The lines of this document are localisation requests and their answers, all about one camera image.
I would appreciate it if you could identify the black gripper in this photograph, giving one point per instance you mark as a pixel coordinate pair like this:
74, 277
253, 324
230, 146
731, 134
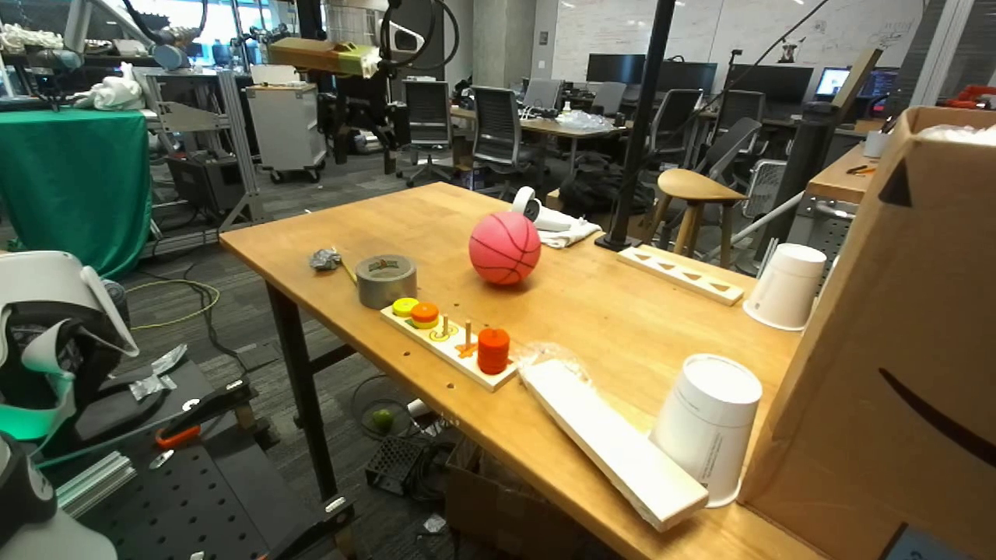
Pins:
358, 103

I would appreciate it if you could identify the red rubber ball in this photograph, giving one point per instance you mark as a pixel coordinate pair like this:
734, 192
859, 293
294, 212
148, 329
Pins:
505, 249

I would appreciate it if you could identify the small green ball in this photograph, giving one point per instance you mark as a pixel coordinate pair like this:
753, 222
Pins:
384, 421

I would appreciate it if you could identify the black mesh office chair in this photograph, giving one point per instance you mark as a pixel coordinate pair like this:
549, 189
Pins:
496, 127
426, 113

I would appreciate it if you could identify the white rolling cabinet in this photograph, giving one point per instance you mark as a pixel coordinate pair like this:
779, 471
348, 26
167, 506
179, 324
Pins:
288, 133

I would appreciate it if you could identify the small silver metal clip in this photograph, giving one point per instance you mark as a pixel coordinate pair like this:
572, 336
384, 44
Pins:
324, 259

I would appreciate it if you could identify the yellow disc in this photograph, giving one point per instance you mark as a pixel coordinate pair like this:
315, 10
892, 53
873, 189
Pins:
402, 307

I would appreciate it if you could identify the white VR controller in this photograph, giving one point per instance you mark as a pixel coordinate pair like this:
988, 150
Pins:
526, 201

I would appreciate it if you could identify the orange disc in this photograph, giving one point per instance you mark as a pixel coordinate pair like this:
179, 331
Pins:
425, 314

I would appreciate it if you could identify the round wooden office table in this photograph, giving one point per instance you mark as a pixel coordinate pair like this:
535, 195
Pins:
570, 127

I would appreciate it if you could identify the white peg board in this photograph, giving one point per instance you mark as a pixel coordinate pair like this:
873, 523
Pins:
453, 343

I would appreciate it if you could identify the red-orange cylinder block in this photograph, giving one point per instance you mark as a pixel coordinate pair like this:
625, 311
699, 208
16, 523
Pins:
493, 349

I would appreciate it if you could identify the black computer monitor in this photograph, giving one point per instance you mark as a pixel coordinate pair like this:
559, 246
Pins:
617, 69
769, 83

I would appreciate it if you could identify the clear plastic bag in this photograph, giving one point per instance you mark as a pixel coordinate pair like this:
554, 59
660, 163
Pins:
549, 360

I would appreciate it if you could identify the black vertical pole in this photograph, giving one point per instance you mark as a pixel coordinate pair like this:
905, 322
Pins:
643, 127

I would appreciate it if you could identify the green cloth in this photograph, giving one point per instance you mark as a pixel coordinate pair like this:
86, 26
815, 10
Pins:
73, 189

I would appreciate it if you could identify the black box on floor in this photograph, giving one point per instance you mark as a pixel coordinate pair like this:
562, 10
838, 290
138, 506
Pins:
405, 466

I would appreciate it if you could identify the wooden stool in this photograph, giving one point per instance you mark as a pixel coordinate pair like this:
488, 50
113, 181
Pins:
699, 189

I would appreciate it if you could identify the white tray with round holes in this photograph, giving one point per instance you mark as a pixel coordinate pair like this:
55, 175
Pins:
683, 274

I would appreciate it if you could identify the long white flat board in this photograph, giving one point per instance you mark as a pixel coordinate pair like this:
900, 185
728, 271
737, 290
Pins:
611, 439

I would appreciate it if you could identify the black perforated metal plate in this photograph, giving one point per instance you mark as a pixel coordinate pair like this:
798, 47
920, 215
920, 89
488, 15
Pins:
196, 509

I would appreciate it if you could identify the large white paper cup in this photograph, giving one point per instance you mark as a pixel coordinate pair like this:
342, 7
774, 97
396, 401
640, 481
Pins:
708, 425

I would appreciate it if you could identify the small white paper cup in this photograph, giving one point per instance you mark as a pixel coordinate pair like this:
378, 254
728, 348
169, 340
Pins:
784, 283

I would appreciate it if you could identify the lit blue screen monitor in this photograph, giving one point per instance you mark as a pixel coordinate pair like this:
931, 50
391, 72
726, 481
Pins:
833, 83

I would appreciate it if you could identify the wooden side desk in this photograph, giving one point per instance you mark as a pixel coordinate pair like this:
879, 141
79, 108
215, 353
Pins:
842, 175

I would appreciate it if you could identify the large cardboard box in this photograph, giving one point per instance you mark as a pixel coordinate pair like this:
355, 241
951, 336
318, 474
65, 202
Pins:
892, 343

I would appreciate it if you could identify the tan wrist camera mount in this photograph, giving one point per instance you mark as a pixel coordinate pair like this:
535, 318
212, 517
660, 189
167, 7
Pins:
321, 53

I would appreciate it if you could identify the grey duct tape roll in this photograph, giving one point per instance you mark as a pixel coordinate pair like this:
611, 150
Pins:
387, 281

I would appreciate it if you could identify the grey metal shelf frame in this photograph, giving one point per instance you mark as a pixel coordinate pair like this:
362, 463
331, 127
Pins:
230, 145

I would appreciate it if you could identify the black table leg frame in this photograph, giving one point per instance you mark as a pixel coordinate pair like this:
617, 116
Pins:
307, 394

